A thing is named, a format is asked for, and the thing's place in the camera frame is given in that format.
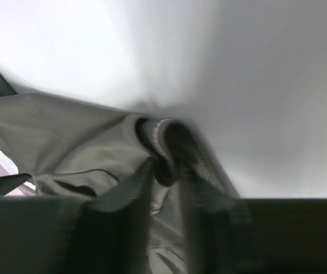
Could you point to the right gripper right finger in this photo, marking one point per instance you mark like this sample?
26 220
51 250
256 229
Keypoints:
224 234

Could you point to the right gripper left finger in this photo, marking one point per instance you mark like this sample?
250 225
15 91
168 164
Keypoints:
60 234

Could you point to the dark grey t-shirt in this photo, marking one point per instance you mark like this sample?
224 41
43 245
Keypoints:
81 151

